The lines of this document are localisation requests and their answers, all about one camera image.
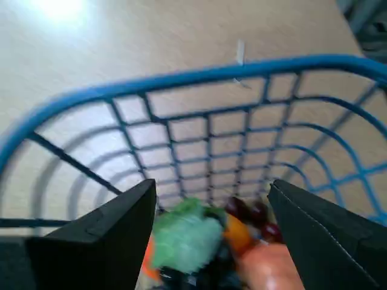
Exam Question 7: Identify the black toy grapes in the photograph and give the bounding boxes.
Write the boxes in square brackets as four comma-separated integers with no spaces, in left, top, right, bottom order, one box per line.
[150,196,242,290]

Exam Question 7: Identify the orange toy fruit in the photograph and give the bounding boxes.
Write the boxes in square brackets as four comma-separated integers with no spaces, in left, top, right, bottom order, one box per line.
[141,234,163,283]

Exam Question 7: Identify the pale toy peach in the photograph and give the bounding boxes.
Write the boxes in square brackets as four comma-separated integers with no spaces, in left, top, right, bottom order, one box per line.
[238,243,303,290]

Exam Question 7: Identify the dark red toy pomegranate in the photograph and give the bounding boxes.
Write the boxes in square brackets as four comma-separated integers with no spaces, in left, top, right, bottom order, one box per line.
[226,196,284,242]

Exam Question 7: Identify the thin white tape strip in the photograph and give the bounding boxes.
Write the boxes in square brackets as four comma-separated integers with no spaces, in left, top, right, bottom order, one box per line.
[232,39,252,90]

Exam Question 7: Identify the blue wire basket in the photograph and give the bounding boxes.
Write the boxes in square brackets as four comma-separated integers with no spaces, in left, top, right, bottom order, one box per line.
[0,54,387,290]

